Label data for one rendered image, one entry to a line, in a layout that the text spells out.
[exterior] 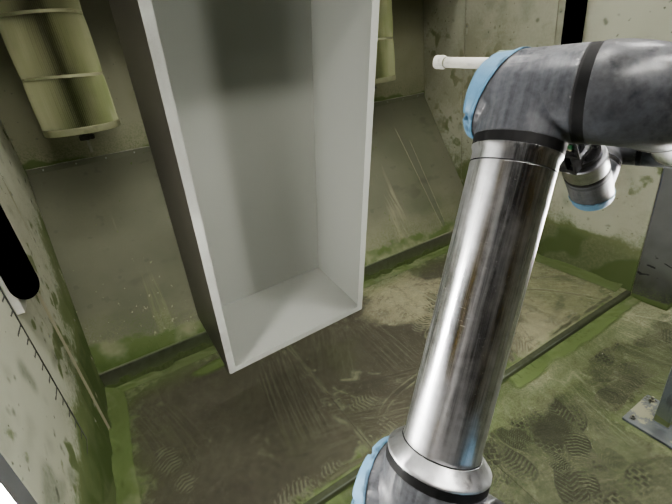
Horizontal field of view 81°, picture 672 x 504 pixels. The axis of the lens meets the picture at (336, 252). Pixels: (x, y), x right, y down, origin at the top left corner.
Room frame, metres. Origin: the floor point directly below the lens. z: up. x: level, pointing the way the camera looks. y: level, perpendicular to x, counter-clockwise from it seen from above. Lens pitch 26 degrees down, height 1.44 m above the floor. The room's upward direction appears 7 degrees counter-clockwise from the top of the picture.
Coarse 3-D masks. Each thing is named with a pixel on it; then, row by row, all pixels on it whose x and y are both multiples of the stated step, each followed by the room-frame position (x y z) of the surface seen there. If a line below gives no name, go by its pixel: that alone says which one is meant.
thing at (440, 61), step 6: (438, 60) 1.05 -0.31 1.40; (444, 60) 1.04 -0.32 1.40; (450, 60) 1.02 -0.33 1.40; (456, 60) 1.01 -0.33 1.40; (462, 60) 0.99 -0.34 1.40; (468, 60) 0.98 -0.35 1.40; (474, 60) 0.96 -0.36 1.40; (480, 60) 0.95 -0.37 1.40; (438, 66) 1.05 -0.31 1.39; (444, 66) 1.04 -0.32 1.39; (450, 66) 1.02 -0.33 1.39; (456, 66) 1.01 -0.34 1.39; (462, 66) 0.99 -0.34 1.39; (468, 66) 0.98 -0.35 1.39; (474, 66) 0.96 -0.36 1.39
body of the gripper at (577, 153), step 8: (568, 144) 0.76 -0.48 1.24; (576, 144) 0.73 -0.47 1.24; (584, 144) 0.74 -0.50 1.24; (568, 152) 0.76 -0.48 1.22; (576, 152) 0.76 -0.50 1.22; (584, 152) 0.75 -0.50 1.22; (592, 152) 0.79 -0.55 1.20; (600, 152) 0.78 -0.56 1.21; (568, 160) 0.79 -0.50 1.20; (576, 160) 0.77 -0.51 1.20; (584, 160) 0.79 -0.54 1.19; (592, 160) 0.78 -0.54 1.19; (560, 168) 0.80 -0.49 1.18; (568, 168) 0.79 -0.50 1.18; (576, 168) 0.78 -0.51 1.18
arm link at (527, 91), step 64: (512, 64) 0.53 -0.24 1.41; (576, 64) 0.47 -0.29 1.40; (512, 128) 0.48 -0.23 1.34; (576, 128) 0.46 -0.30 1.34; (512, 192) 0.45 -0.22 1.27; (448, 256) 0.48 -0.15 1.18; (512, 256) 0.43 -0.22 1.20; (448, 320) 0.42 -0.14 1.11; (512, 320) 0.40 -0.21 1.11; (448, 384) 0.38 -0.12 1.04; (384, 448) 0.41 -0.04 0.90; (448, 448) 0.34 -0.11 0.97
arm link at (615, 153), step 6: (612, 150) 0.86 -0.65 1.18; (618, 150) 0.86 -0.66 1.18; (624, 150) 0.86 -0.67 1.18; (630, 150) 0.85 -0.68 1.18; (636, 150) 0.84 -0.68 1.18; (612, 156) 0.85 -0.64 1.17; (618, 156) 0.86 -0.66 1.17; (624, 156) 0.86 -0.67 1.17; (630, 156) 0.85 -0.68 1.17; (618, 162) 0.85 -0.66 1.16; (624, 162) 0.87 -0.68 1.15; (630, 162) 0.86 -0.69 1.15
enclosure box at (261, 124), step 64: (128, 0) 0.99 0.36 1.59; (192, 0) 1.32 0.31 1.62; (256, 0) 1.42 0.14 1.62; (320, 0) 1.47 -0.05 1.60; (128, 64) 1.21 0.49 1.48; (192, 64) 1.33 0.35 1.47; (256, 64) 1.44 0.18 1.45; (320, 64) 1.50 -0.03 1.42; (192, 128) 1.34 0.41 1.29; (256, 128) 1.46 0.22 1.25; (320, 128) 1.55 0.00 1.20; (192, 192) 0.99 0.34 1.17; (256, 192) 1.49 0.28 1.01; (320, 192) 1.61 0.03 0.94; (192, 256) 1.13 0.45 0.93; (256, 256) 1.52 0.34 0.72; (320, 256) 1.68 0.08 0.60; (256, 320) 1.37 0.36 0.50; (320, 320) 1.36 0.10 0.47
